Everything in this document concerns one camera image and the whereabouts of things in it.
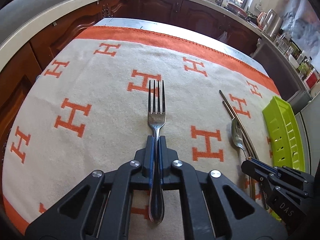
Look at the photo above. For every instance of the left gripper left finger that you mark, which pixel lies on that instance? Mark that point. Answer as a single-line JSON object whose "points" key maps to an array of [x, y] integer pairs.
{"points": [[145, 157]]}

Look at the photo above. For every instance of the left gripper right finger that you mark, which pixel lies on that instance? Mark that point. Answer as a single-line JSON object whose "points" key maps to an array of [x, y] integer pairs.
{"points": [[166, 157]]}

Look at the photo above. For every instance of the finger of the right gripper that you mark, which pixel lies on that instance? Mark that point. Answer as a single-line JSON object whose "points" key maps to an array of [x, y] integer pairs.
{"points": [[260, 167], [295, 182]]}

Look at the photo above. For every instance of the steel chopstick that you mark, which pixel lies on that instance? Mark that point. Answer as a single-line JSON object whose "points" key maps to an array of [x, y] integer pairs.
{"points": [[233, 114], [251, 180]]}

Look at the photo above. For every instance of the wooden-handled small spoon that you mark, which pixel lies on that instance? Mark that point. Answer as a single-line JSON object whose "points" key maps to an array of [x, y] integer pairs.
{"points": [[237, 136]]}

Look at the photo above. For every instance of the steel fork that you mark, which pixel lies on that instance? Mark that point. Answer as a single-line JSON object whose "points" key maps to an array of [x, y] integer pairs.
{"points": [[156, 120]]}

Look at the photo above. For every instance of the dark wooden kitchen cabinets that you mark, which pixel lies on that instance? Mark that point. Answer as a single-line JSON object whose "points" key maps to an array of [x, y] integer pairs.
{"points": [[26, 53]]}

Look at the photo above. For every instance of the green plastic utensil tray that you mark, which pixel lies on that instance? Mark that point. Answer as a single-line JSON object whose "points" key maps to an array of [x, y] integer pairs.
{"points": [[284, 134]]}

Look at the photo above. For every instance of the beige orange H-pattern cloth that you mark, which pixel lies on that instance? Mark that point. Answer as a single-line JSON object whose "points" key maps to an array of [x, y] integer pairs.
{"points": [[88, 110]]}

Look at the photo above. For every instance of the grey metal cabinet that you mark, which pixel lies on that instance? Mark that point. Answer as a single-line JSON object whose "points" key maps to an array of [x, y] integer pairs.
{"points": [[290, 86]]}

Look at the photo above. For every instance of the red label jar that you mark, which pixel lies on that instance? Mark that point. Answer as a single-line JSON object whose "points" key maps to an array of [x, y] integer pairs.
{"points": [[311, 79]]}

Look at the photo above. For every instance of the steel kettle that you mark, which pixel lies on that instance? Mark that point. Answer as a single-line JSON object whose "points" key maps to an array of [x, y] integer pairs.
{"points": [[270, 23]]}

